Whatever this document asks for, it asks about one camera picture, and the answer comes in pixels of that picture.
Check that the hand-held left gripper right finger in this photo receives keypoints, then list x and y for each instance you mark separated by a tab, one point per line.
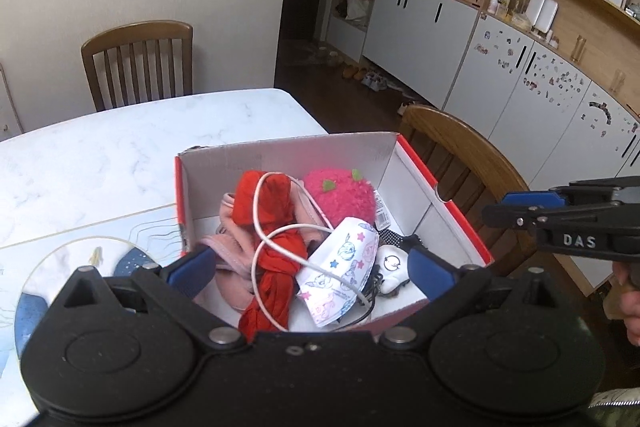
430	273

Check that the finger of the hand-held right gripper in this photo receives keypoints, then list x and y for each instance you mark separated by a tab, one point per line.
510	216
535	198

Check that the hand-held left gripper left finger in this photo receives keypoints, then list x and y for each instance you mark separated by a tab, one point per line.
192	269

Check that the pink fleece garment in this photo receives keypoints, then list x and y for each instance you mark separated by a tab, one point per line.
232	257

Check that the black dotted glove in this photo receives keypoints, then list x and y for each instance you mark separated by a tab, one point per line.
392	236

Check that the printed face mask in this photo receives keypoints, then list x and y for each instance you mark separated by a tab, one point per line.
335	267

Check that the red cloth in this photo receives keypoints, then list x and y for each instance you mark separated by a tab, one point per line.
272	202

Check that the pink plush ball toy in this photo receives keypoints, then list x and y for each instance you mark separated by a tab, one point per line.
345	202

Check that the red white cardboard box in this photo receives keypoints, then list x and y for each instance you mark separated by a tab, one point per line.
300	157

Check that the person's right hand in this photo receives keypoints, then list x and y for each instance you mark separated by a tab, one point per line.
631	312

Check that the white barcode tag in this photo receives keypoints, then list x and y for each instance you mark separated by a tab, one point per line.
382	212

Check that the wooden curved-back chair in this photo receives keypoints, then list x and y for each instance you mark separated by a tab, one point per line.
450	122

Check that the white stickered cabinet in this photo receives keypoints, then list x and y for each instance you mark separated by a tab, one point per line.
500	82

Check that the patterned jacket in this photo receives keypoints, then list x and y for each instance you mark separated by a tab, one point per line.
617	412

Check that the wooden open shelf unit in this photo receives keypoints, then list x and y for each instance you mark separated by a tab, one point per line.
565	12

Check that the pair of white shoes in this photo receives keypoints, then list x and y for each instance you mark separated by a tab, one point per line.
375	82

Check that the pair of orange slippers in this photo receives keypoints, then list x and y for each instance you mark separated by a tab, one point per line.
356	72

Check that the wooden slat-back chair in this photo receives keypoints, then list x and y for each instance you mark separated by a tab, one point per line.
135	32

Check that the white open cubby shelf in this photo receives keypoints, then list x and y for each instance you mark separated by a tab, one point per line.
337	42

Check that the white plastic bag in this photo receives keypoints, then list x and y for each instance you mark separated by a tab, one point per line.
357	9

